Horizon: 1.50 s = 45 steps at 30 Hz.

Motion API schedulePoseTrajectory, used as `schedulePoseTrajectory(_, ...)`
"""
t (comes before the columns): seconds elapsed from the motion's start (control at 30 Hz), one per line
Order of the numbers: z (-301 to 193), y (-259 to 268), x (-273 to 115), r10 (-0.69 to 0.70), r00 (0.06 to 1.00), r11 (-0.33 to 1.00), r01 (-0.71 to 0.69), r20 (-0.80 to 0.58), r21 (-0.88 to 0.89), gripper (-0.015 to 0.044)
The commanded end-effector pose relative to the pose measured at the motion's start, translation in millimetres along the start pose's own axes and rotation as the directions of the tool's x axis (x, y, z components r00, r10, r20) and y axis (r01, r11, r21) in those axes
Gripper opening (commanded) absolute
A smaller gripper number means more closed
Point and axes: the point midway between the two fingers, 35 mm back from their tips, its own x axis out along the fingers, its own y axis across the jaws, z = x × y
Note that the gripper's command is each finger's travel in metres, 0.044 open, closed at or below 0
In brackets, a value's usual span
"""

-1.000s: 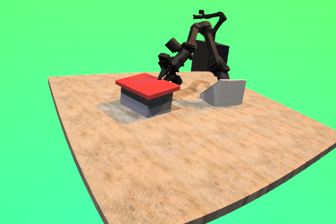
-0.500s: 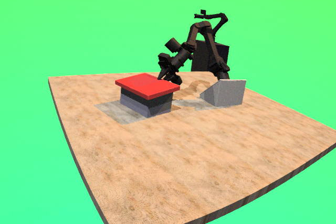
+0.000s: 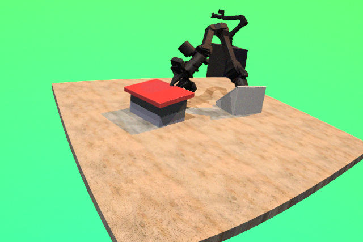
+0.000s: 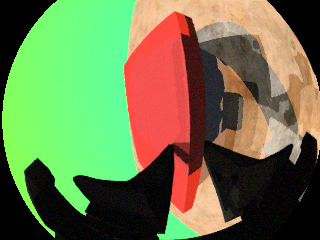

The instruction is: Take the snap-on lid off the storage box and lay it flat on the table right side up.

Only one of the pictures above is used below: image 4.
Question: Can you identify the red lid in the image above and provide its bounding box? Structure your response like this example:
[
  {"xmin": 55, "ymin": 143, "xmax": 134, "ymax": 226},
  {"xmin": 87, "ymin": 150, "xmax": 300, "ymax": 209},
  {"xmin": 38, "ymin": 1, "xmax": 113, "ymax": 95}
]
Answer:
[{"xmin": 123, "ymin": 12, "xmax": 207, "ymax": 213}]

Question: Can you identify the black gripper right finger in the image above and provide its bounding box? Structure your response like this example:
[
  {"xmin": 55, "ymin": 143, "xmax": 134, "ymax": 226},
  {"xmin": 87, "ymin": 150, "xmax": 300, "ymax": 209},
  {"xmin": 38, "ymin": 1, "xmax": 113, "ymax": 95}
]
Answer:
[{"xmin": 204, "ymin": 141, "xmax": 293, "ymax": 223}]

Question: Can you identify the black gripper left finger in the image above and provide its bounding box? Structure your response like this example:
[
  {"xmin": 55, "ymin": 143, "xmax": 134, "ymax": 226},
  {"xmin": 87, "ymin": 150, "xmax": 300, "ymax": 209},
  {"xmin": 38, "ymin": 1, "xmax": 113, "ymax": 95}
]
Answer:
[{"xmin": 72, "ymin": 144, "xmax": 175, "ymax": 233}]

